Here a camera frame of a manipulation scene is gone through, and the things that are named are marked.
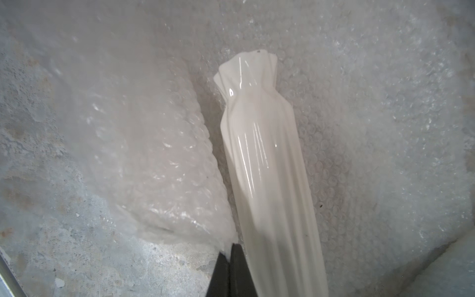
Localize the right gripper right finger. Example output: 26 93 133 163
229 244 257 297

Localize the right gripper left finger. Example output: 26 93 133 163
206 252 230 297

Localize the white ribbed ceramic vase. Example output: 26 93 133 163
214 49 329 297

